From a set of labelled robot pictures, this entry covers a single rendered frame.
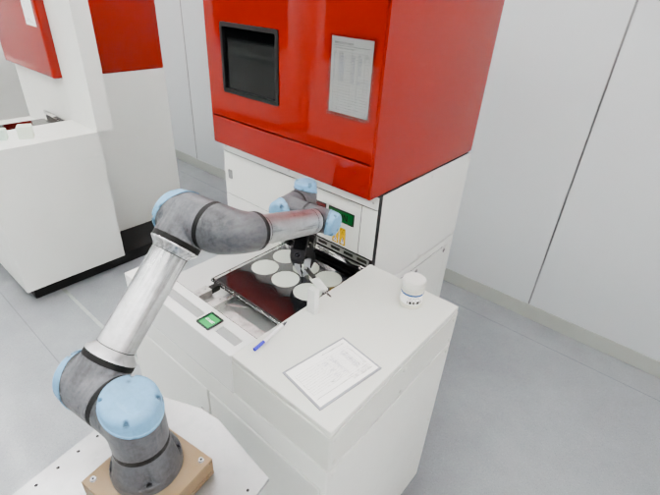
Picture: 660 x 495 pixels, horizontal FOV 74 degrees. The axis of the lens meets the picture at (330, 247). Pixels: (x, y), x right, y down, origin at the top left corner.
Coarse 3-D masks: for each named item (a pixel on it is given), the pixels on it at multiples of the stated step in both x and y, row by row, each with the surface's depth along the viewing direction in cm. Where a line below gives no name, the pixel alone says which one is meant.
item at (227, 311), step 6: (204, 300) 148; (210, 300) 149; (222, 312) 143; (228, 312) 143; (234, 312) 144; (234, 318) 141; (240, 318) 141; (240, 324) 139; (246, 324) 139; (252, 324) 139; (246, 330) 137; (252, 330) 137; (258, 330) 137; (258, 336) 135
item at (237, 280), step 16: (272, 256) 170; (240, 272) 160; (336, 272) 163; (240, 288) 152; (256, 288) 152; (272, 288) 153; (288, 288) 153; (256, 304) 144; (272, 304) 145; (288, 304) 146; (304, 304) 146
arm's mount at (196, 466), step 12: (192, 456) 101; (204, 456) 101; (96, 468) 97; (108, 468) 97; (192, 468) 98; (204, 468) 99; (84, 480) 95; (96, 480) 95; (108, 480) 95; (180, 480) 96; (192, 480) 96; (204, 480) 101; (96, 492) 93; (108, 492) 93; (168, 492) 94; (180, 492) 94; (192, 492) 98
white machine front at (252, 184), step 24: (240, 168) 188; (264, 168) 177; (240, 192) 194; (264, 192) 183; (288, 192) 173; (336, 192) 156; (360, 216) 153; (288, 240) 185; (360, 240) 157; (336, 264) 173
